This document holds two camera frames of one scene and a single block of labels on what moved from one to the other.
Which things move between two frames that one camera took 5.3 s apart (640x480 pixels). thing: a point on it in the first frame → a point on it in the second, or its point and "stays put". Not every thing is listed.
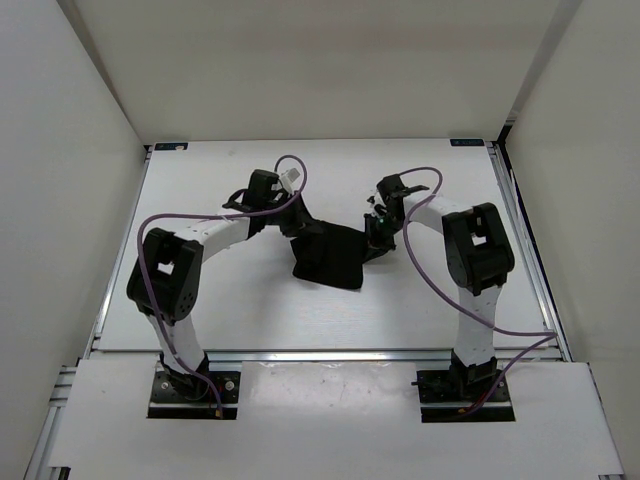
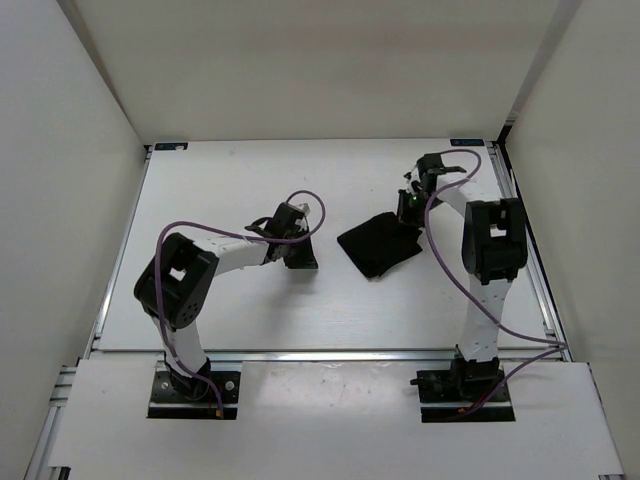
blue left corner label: (171, 146) stays put
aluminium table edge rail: (323, 356) stays put
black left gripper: (301, 222) → (305, 260)
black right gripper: (372, 239) → (403, 213)
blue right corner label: (467, 142) stays put
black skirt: (333, 254) → (381, 243)
